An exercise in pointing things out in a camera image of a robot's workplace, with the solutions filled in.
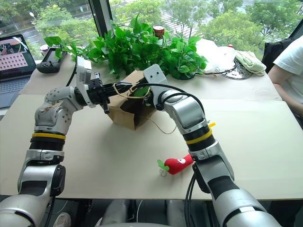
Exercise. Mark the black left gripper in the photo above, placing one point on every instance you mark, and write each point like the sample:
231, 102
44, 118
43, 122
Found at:
97, 92

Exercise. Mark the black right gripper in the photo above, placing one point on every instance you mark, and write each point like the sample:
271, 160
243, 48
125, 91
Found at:
143, 85

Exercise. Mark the brown paper bag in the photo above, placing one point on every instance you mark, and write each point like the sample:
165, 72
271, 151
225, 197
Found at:
123, 116

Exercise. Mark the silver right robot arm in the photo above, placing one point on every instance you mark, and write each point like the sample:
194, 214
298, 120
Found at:
187, 111

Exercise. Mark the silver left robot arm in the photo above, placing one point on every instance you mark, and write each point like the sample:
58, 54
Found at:
52, 113

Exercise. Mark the red chili plush toy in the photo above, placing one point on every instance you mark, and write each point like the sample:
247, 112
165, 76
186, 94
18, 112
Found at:
176, 164

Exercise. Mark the white plastic bag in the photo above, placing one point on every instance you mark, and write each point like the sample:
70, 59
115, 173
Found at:
213, 56

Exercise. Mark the large green leafy plant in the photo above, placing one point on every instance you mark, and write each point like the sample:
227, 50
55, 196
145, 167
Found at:
127, 47

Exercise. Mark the red tin can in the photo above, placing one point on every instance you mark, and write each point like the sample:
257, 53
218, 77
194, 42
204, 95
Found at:
159, 32

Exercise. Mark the dark plant pot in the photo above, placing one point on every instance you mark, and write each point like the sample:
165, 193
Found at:
187, 76

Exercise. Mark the small green potted plant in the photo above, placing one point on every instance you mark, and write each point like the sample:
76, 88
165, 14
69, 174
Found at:
187, 59

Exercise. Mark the black handheld controller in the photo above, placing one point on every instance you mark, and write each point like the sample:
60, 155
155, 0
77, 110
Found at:
50, 64

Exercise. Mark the small white purple cup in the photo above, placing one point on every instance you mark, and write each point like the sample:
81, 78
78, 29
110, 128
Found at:
43, 50

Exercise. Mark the grey laptop computer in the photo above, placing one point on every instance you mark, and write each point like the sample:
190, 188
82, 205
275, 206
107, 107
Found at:
14, 82

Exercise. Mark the grey rounded shape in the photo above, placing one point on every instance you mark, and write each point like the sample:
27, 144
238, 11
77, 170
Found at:
118, 212

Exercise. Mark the beige folded cloth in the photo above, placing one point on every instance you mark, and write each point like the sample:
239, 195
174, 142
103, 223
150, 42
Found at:
251, 63

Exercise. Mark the white shoe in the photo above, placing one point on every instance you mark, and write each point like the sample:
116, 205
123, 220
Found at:
62, 220

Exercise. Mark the black backpack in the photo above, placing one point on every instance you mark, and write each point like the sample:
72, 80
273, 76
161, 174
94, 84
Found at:
272, 52

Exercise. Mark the person in white shirt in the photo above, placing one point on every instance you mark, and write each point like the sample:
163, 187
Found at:
291, 63

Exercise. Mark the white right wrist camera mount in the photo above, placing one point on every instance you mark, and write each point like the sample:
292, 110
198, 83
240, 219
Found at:
155, 74

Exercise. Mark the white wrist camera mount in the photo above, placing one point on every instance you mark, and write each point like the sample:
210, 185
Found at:
82, 75
155, 74

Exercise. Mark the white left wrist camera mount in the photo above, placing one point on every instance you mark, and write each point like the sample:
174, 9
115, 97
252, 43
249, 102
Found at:
82, 75

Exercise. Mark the black window frame post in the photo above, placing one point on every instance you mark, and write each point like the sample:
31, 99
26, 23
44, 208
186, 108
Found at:
100, 19

